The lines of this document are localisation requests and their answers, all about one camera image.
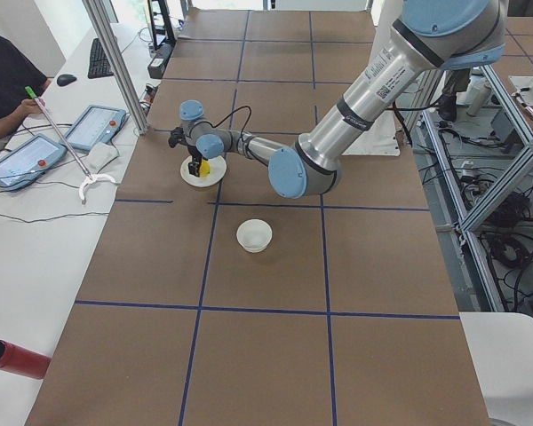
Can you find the black keyboard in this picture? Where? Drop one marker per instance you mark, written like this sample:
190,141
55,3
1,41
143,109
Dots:
99,65

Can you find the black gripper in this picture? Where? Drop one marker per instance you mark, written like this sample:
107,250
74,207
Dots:
194,156

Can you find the white side table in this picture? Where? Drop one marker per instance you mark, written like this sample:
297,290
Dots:
501,346

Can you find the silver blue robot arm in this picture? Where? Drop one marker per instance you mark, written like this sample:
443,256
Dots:
427,35

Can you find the red cylinder tube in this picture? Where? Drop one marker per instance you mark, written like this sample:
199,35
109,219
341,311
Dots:
21,361

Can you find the white folded cloth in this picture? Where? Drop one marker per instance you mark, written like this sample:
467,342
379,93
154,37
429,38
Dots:
100,156

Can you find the black computer mouse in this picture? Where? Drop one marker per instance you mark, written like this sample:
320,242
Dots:
64,80

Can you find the reacher grabber stick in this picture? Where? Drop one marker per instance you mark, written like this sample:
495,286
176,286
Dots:
90,178

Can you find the black box on table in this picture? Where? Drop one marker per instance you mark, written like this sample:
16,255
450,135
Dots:
157,66

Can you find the blue teach pendant near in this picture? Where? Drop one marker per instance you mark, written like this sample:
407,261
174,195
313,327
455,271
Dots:
25,164

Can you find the blue teach pendant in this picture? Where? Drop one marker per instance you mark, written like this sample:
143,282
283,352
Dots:
25,164
97,124

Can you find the aluminium frame rack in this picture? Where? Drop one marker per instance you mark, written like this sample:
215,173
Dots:
477,173

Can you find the blue teach pendant far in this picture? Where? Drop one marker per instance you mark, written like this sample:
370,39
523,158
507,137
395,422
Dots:
97,124

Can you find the white bowl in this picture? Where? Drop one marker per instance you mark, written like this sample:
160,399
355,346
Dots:
254,235

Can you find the yellow lemon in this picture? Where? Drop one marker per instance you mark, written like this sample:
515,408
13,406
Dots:
204,169

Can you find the person in black shirt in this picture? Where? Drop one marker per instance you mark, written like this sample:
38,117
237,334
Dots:
17,73

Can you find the white plate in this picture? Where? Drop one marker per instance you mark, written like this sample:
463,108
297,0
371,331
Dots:
218,171

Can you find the aluminium frame post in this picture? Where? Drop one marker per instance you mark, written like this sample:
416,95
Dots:
101,24

